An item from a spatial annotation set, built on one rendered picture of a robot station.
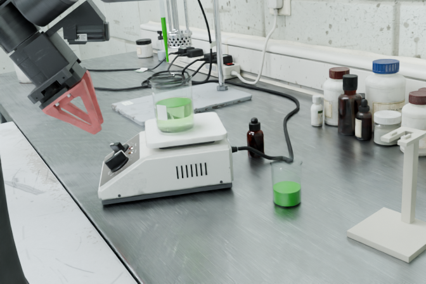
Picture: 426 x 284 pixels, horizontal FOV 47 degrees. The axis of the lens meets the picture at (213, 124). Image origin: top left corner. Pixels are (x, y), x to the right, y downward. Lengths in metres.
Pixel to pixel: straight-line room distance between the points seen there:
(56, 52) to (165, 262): 0.30
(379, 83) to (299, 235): 0.40
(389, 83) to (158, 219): 0.48
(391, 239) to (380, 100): 0.38
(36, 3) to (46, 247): 0.31
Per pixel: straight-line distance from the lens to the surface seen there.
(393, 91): 0.94
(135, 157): 0.73
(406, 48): 1.07
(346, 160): 0.84
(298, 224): 0.65
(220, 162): 0.72
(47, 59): 0.68
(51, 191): 0.83
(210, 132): 0.73
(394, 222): 0.65
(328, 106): 0.99
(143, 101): 1.23
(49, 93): 0.71
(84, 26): 0.69
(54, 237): 0.69
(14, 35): 0.69
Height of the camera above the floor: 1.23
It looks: 18 degrees down
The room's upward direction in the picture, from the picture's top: 5 degrees counter-clockwise
